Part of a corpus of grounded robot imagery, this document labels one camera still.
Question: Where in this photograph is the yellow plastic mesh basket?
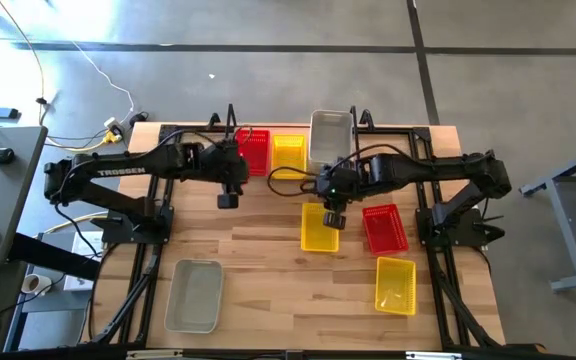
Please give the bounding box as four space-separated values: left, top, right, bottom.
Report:
374 256 418 317
300 202 341 254
271 133 308 181

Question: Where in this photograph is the black metal shelf rack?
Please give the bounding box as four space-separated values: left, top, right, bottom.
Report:
221 103 375 184

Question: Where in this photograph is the white power strip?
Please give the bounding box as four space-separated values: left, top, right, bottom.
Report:
103 115 126 136

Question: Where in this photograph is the white cardboard box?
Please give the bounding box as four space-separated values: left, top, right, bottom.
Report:
61 230 105 293

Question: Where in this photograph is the black desk leg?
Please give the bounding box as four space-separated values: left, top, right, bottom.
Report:
6 231 102 282

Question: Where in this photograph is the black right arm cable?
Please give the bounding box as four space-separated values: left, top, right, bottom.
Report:
266 143 422 198

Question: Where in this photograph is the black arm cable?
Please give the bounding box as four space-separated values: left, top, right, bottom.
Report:
266 143 422 198
156 124 255 151

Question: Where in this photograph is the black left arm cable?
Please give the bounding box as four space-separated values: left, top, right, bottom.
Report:
156 124 255 151

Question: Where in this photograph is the black metal rig frame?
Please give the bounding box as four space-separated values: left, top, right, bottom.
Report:
89 112 507 351

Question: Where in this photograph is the white cable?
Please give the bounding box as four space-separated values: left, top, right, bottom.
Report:
70 39 136 126

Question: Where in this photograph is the yellow extension cable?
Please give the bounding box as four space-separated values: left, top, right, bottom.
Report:
0 0 125 236

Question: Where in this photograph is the silver metal bracket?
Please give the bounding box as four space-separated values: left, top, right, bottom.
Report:
405 351 464 360
126 349 185 360

